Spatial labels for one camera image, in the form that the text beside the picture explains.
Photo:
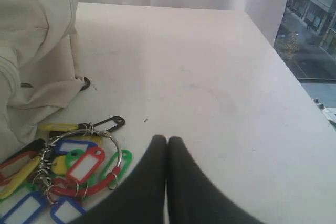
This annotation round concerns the colourful key tag bunch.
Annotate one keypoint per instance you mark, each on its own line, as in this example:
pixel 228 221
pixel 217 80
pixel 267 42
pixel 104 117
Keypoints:
pixel 58 174

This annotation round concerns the cream duffel bag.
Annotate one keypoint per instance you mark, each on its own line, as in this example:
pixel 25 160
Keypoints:
pixel 40 70

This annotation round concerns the window with street view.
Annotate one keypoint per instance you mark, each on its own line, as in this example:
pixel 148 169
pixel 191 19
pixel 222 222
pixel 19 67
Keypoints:
pixel 305 41

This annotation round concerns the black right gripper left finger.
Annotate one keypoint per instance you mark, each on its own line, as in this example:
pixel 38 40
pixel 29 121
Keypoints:
pixel 140 197

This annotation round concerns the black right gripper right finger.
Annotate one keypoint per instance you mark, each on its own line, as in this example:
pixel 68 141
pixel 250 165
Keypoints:
pixel 192 197

